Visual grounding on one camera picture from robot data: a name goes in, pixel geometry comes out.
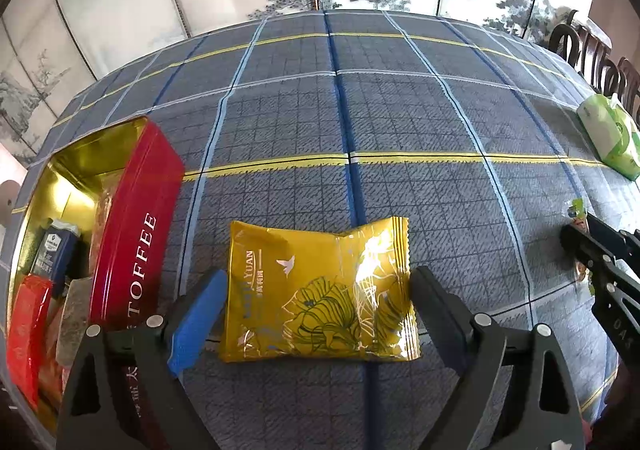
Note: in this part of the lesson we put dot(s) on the large yellow snack packet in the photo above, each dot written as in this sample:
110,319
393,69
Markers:
300,290

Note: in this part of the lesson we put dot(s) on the red tin box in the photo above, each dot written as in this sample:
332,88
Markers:
135,240

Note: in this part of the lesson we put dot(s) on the dark blue cracker packet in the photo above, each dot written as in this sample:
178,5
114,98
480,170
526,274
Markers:
52,255

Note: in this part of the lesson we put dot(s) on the dark wooden chair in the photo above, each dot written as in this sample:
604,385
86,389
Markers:
580,44
625,84

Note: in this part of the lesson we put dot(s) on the red snack packet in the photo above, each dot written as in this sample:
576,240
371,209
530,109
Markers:
27,335

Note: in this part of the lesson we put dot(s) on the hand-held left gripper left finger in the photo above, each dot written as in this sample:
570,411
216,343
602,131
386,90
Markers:
197,325

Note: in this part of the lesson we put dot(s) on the small green snack packet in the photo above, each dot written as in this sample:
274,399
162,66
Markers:
577,207

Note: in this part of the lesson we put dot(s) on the green tissue pack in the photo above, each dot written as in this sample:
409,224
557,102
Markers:
610,134

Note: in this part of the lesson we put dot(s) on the grey plaid cloth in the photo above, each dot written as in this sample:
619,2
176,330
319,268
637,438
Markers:
400,119

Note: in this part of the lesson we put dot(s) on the grey snack packet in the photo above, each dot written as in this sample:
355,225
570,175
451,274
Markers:
72,320

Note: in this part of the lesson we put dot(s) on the grey round disc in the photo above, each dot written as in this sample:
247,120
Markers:
7,200

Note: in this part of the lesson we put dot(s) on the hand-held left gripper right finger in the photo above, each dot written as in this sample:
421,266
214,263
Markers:
440,325

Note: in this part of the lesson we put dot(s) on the clear orange snack packet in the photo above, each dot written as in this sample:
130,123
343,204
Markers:
50,375
102,220

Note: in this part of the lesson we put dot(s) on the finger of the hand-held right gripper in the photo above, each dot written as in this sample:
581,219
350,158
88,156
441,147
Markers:
612,230
585,242

